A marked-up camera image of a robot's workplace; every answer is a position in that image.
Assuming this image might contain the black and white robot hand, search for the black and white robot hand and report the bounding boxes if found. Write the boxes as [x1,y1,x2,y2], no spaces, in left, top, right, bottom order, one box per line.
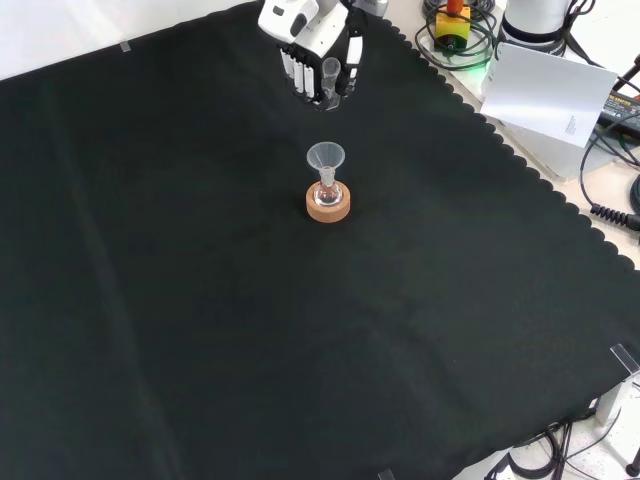
[257,0,369,113]

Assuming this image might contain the clear graduated cylinder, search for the clear graduated cylinder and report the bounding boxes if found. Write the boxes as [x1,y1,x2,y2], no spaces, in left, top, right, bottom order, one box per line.
[321,56,344,109]

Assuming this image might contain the clear plastic funnel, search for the clear plastic funnel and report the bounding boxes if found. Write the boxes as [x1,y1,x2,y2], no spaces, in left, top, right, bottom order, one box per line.
[306,141,350,175]

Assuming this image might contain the yellow stop button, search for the yellow stop button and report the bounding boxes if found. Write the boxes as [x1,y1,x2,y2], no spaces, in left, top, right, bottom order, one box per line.
[433,0,473,52]

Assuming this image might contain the round-bottom glass flask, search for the round-bottom glass flask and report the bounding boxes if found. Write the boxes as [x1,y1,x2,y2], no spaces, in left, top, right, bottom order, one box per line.
[313,167,344,208]

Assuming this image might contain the white box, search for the white box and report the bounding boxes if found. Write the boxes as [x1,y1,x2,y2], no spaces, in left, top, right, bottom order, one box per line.
[479,64,604,182]

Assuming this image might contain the black table cloth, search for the black table cloth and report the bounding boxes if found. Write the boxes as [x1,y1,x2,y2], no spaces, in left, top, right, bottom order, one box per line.
[0,0,640,480]

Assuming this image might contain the black tripod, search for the black tripod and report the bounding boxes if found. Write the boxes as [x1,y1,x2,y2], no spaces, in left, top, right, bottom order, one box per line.
[611,52,640,94]

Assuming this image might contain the black power adapter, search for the black power adapter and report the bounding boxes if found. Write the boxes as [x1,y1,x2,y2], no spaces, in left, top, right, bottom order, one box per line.
[598,91,640,127]

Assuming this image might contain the clear tape strip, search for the clear tape strip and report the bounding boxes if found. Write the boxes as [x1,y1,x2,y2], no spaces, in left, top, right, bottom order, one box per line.
[609,343,640,377]

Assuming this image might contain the black looped cable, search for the black looped cable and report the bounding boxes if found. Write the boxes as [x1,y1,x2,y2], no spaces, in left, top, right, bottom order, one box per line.
[414,0,501,71]

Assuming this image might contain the cork ring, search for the cork ring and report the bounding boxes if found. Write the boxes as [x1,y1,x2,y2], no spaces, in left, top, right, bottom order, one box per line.
[305,180,352,224]

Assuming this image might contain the black coiled cable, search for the black coiled cable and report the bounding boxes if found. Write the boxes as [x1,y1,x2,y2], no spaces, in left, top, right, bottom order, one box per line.
[588,201,640,232]

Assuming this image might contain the black cable bundle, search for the black cable bundle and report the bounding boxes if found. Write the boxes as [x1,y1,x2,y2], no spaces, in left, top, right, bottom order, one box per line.
[484,419,640,480]

